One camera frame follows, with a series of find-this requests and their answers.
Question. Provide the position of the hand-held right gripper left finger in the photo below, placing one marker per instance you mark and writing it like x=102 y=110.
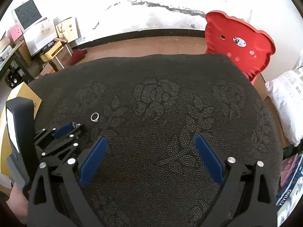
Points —
x=94 y=160

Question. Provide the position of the black desk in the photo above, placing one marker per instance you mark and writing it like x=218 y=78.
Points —
x=11 y=59

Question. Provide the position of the brown paper shopping bag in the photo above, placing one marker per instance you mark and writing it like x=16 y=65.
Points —
x=68 y=29

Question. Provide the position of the white framed monitor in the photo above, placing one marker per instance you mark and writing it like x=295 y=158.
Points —
x=27 y=14

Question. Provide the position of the black floral patterned tablecloth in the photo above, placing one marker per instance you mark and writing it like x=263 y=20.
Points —
x=153 y=123

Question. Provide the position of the pink flat box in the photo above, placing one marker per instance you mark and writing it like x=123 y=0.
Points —
x=288 y=167

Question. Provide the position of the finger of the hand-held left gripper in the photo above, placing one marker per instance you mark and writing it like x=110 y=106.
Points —
x=64 y=128
x=79 y=130

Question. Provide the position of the red plastic chair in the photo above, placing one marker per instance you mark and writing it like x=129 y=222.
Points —
x=220 y=26

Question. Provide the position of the yellow lidded box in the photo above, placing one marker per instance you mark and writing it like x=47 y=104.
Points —
x=51 y=53

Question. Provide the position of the black speaker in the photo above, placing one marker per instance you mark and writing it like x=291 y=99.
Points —
x=14 y=79

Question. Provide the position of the yellow cardboard box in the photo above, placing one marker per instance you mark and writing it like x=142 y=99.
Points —
x=24 y=92

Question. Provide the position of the person's left forearm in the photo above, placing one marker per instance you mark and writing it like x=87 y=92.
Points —
x=16 y=203

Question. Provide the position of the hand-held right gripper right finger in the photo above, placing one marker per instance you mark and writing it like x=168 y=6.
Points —
x=209 y=158

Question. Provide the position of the colourful printed toy box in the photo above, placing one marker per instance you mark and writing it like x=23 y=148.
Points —
x=291 y=194

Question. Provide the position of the white printed plastic bag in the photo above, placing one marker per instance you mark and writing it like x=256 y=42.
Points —
x=288 y=99

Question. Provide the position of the dark red cloth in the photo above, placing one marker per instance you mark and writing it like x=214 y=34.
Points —
x=77 y=56

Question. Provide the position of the pink gift box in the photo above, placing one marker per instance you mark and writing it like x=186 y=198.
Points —
x=15 y=30

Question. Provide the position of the white paper shopping bag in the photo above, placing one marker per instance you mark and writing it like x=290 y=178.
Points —
x=40 y=36

